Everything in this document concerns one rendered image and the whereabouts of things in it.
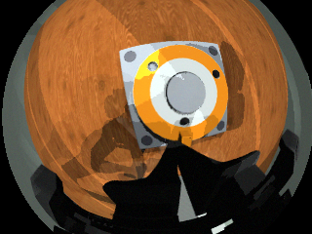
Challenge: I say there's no orange round plate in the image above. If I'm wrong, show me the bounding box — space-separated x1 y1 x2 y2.
133 44 229 147

